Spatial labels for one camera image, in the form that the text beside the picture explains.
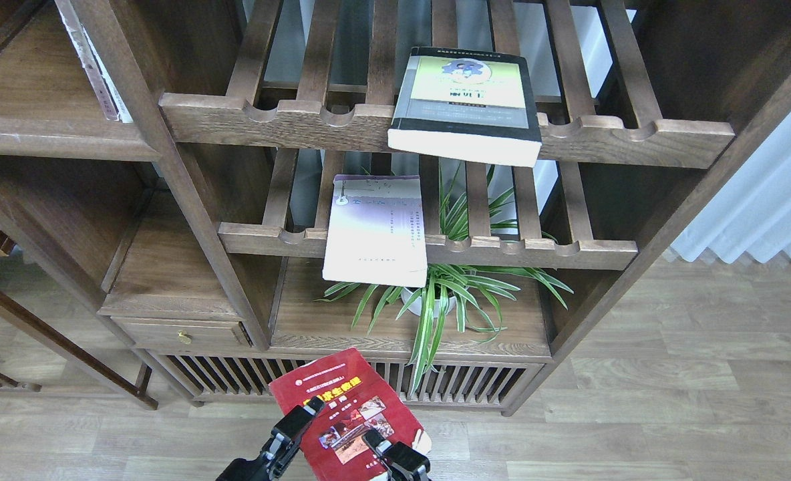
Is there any brass drawer knob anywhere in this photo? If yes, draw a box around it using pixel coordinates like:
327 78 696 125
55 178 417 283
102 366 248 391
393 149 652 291
178 331 193 346

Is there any dark wooden bookshelf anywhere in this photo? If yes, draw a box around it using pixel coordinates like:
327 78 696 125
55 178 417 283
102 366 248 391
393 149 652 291
0 1 791 416

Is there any white curtain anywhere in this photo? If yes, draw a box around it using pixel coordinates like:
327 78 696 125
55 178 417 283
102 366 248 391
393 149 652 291
667 112 791 264

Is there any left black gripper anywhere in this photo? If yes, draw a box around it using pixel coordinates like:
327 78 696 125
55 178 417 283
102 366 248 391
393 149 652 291
216 396 325 480

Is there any green spider plant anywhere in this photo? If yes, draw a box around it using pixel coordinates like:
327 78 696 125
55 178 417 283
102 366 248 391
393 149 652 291
315 160 574 396

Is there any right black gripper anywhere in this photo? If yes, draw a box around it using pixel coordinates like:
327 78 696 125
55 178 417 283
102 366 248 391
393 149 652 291
363 429 430 481

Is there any yellow and black thick book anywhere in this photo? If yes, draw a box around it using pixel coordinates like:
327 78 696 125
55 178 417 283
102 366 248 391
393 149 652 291
387 47 542 168

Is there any white plant pot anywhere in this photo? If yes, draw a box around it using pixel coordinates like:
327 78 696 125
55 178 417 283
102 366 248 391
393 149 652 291
400 286 458 318

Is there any red paperback book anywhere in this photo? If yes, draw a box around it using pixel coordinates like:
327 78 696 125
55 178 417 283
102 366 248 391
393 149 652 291
269 347 432 480

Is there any upright white-spined book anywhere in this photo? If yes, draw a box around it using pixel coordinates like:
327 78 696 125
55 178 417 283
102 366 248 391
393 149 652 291
56 1 133 123

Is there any pale lilac paperback book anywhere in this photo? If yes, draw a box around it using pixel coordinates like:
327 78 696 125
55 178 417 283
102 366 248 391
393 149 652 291
322 174 428 287

